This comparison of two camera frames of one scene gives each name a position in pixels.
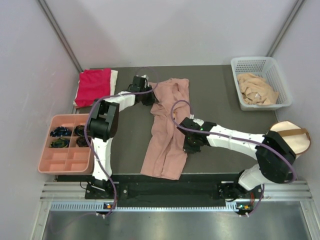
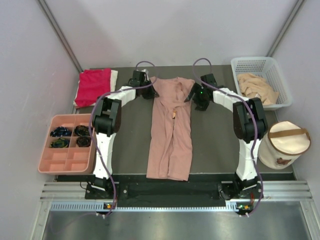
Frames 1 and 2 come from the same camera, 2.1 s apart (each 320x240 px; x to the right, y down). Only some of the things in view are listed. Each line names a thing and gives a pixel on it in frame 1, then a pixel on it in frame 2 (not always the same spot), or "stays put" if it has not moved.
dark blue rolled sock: [60, 131] stays put
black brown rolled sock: [79, 130] stays put
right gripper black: [189, 149] → [197, 89]
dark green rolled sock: [59, 143] stays put
